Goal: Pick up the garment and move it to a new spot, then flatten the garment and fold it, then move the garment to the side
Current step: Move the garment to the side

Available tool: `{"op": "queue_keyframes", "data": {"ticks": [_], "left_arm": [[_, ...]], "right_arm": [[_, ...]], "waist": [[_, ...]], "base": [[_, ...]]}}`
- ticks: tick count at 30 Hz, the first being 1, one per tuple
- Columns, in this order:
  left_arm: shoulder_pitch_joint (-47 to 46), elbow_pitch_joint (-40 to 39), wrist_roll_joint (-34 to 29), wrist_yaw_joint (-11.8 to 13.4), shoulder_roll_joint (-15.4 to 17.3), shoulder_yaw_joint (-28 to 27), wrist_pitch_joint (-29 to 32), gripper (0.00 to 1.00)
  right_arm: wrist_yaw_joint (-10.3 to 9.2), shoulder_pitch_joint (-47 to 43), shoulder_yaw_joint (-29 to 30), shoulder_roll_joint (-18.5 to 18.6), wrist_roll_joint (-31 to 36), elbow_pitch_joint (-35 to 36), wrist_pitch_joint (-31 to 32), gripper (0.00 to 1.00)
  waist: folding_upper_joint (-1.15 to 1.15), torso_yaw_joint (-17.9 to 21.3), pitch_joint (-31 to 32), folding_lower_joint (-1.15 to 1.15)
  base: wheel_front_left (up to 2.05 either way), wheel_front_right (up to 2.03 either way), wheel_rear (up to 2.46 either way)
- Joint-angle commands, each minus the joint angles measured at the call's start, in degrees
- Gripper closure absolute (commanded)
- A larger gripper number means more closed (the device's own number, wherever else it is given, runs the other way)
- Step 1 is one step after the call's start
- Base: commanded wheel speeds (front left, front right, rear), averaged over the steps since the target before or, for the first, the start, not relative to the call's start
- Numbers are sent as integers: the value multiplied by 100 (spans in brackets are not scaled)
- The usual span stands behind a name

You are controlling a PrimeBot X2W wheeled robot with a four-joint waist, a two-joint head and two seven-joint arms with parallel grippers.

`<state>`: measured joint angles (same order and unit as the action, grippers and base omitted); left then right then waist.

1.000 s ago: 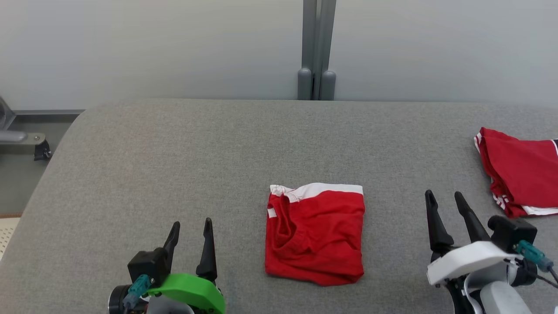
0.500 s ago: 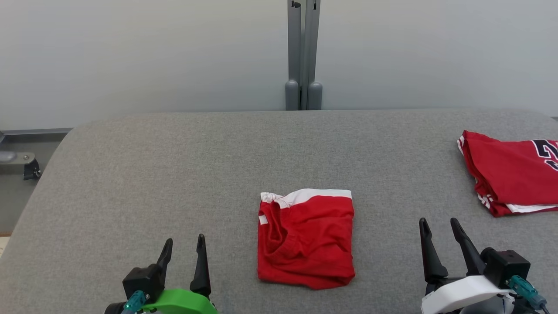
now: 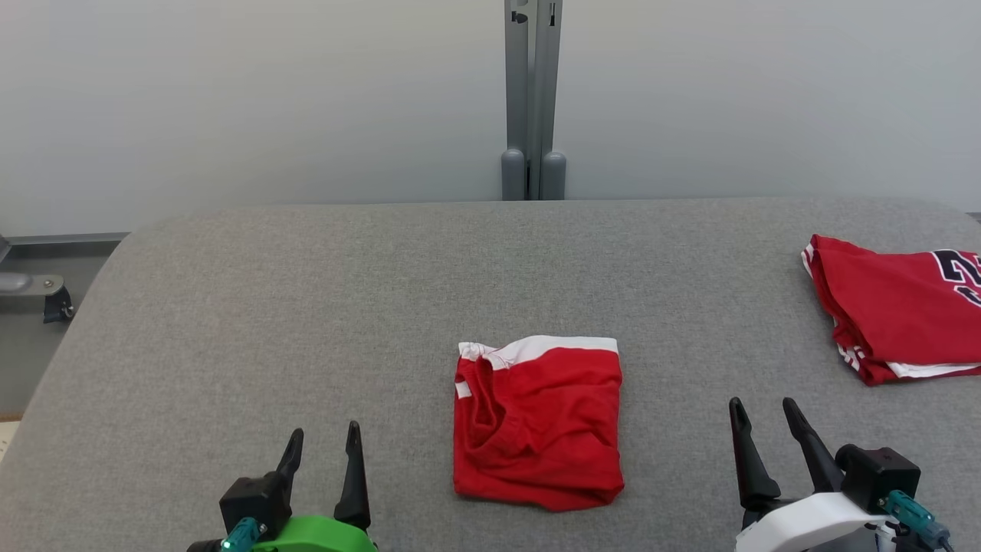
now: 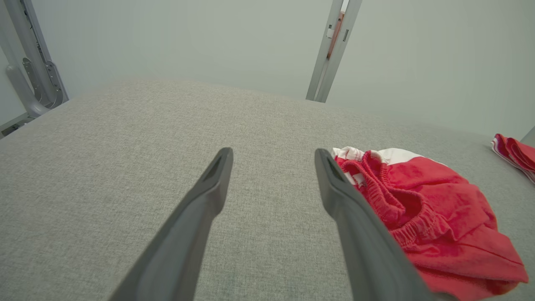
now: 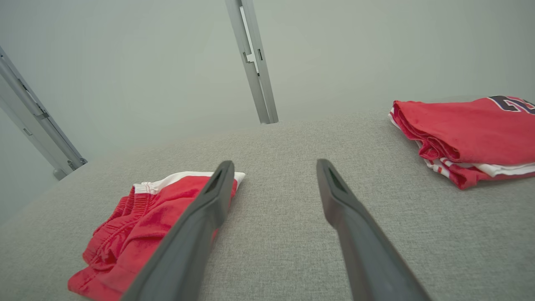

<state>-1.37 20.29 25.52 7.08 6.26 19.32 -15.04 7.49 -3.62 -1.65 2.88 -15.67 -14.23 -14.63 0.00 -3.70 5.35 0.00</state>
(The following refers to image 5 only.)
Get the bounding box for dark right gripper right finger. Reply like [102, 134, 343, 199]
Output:
[316, 158, 431, 301]

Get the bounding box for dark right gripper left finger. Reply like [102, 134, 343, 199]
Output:
[119, 161, 235, 301]

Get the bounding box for red white shorts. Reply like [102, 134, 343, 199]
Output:
[68, 171, 246, 301]

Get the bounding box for red white short-sleeve shirt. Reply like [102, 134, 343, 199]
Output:
[388, 95, 535, 190]

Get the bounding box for grey metal partition post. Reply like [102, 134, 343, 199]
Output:
[225, 0, 279, 125]
[0, 46, 88, 181]

